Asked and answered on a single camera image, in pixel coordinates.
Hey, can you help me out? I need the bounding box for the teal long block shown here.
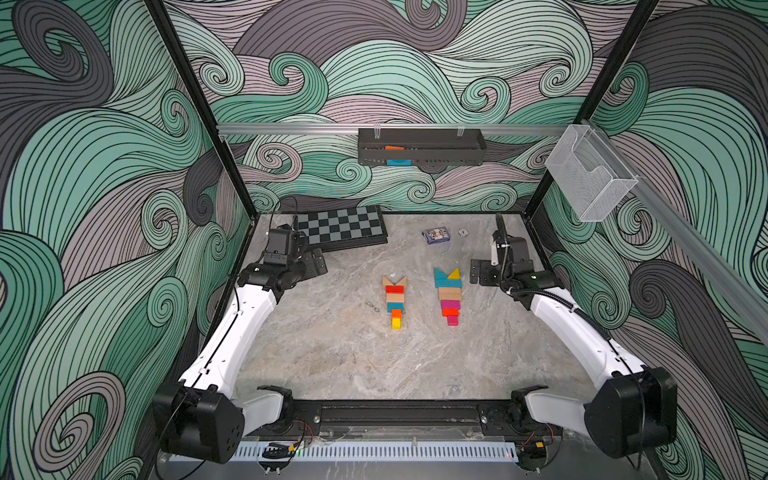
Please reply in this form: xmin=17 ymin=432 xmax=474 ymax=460
xmin=435 ymin=279 xmax=462 ymax=289

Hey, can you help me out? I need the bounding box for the teal triangle block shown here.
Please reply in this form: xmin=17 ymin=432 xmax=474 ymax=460
xmin=434 ymin=268 xmax=448 ymax=283

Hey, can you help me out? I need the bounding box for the wooden long block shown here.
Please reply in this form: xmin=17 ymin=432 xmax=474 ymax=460
xmin=438 ymin=287 xmax=462 ymax=301

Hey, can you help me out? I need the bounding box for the magenta rectangular block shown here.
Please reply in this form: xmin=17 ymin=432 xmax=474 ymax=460
xmin=440 ymin=300 xmax=461 ymax=310

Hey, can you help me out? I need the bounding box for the wooden rectangular block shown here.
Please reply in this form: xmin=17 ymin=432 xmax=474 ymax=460
xmin=386 ymin=293 xmax=405 ymax=303

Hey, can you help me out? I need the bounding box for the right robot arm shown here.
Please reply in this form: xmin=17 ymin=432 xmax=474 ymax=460
xmin=470 ymin=259 xmax=678 ymax=458

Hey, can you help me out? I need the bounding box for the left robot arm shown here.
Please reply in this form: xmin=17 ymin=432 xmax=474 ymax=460
xmin=152 ymin=248 xmax=328 ymax=464

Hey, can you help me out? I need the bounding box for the black grey chessboard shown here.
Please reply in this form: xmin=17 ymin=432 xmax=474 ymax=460
xmin=292 ymin=206 xmax=388 ymax=252

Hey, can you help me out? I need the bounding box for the playing card box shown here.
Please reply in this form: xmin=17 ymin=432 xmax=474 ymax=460
xmin=422 ymin=227 xmax=451 ymax=245

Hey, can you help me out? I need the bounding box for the clear acrylic holder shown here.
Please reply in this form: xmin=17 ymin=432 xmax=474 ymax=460
xmin=545 ymin=124 xmax=638 ymax=223

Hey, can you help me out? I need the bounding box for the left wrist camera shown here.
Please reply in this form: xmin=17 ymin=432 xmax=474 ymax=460
xmin=262 ymin=224 xmax=308 ymax=266

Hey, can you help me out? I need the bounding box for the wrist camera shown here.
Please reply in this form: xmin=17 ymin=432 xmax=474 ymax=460
xmin=492 ymin=213 xmax=533 ymax=265
xmin=262 ymin=224 xmax=308 ymax=266

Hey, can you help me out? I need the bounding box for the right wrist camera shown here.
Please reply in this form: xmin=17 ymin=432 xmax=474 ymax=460
xmin=492 ymin=213 xmax=533 ymax=265

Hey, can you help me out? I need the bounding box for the black wall tray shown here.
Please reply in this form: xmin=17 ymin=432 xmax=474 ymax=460
xmin=357 ymin=129 xmax=487 ymax=169

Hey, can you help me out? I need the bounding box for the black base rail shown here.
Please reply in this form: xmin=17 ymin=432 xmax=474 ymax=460
xmin=239 ymin=397 xmax=637 ymax=436

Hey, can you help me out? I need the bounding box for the aluminium wall rail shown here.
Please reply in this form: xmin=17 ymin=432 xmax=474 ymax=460
xmin=217 ymin=122 xmax=568 ymax=137

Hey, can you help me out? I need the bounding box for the white perforated cable duct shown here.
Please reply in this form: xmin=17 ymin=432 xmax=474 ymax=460
xmin=230 ymin=440 xmax=520 ymax=464

